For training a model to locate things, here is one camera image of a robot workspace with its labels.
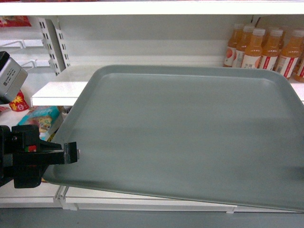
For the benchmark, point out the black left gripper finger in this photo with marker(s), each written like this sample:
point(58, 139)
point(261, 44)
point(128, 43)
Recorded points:
point(71, 153)

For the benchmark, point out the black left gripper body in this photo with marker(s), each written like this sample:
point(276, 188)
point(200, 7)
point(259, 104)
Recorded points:
point(24, 157)

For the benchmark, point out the grey rectangular serving tray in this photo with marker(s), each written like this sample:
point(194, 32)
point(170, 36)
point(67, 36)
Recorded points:
point(222, 135)

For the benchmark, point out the white store shelf unit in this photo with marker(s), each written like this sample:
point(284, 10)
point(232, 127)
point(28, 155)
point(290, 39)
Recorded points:
point(168, 33)

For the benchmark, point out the red spouted pouch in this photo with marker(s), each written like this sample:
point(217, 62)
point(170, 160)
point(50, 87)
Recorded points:
point(19, 104)

